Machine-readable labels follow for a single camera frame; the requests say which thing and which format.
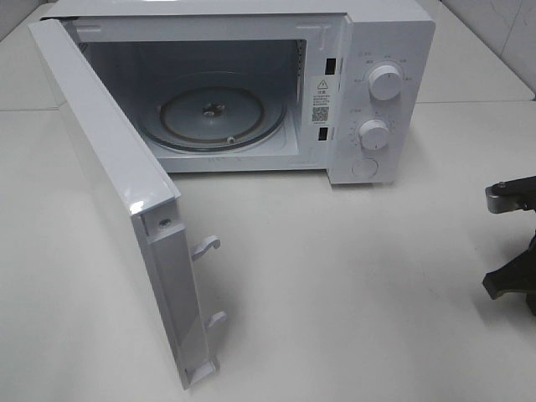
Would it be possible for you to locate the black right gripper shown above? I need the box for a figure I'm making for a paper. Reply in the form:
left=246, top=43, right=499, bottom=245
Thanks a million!
left=482, top=176, right=536, bottom=315

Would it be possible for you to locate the round white door button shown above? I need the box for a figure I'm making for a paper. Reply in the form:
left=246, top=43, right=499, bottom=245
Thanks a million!
left=352, top=158, right=379, bottom=179

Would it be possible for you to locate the white microwave door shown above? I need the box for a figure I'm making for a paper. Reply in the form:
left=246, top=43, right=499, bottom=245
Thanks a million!
left=29, top=19, right=226, bottom=388

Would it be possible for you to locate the lower white microwave knob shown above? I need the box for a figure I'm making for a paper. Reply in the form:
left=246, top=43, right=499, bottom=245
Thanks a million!
left=358, top=119, right=389, bottom=151

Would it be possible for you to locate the white microwave knob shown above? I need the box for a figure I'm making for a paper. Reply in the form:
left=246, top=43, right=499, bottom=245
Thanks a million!
left=358, top=119, right=389, bottom=151
left=368, top=64, right=402, bottom=101

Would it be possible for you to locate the upper white microwave knob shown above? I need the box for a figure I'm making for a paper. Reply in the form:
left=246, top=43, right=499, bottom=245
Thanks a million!
left=368, top=64, right=402, bottom=101

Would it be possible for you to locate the white microwave oven body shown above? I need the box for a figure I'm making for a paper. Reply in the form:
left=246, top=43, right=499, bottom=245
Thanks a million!
left=36, top=1, right=436, bottom=185

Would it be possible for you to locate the glass microwave turntable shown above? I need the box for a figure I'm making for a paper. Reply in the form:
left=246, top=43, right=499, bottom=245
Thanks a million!
left=137, top=71, right=287, bottom=153

